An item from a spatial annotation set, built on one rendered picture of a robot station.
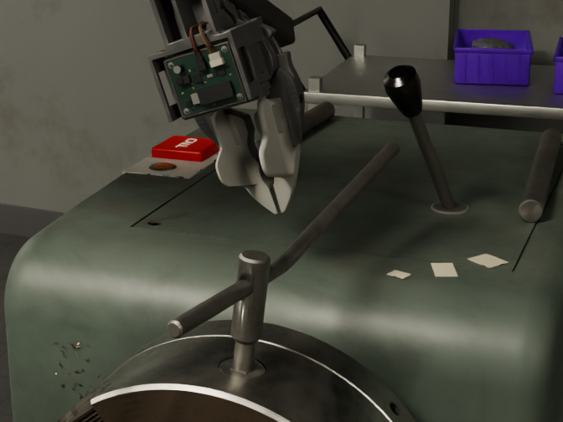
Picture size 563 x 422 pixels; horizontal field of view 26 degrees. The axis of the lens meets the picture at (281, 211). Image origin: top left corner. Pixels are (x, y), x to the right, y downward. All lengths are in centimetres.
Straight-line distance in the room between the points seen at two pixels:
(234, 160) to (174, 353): 16
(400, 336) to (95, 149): 384
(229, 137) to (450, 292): 21
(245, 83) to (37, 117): 399
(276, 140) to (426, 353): 20
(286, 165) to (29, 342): 29
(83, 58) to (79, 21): 14
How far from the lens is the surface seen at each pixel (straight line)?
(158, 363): 90
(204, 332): 94
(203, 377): 86
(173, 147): 133
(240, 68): 88
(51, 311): 107
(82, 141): 477
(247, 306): 84
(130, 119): 463
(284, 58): 94
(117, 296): 104
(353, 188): 96
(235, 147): 96
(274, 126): 94
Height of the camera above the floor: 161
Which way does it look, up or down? 18 degrees down
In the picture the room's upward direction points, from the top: straight up
